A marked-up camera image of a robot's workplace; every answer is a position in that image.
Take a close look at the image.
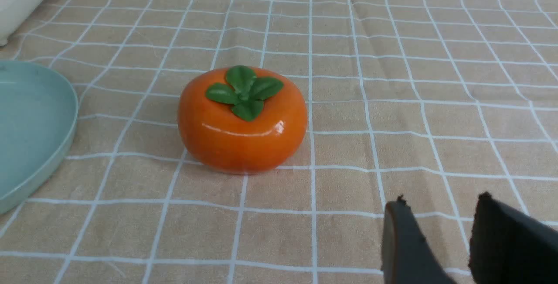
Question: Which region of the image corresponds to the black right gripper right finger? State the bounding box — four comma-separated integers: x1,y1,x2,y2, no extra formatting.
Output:
469,192,558,284

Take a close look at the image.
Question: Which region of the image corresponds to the beige checkered tablecloth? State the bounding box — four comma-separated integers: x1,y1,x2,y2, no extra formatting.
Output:
1,0,557,284

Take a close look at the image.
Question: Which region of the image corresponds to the light green plate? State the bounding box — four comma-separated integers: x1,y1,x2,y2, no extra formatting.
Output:
0,60,78,214

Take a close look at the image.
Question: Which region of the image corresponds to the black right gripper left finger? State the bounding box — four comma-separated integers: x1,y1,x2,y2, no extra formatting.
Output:
382,196,455,284

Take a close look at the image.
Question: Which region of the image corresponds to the orange toy persimmon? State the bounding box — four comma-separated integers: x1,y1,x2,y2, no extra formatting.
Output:
177,65,307,174

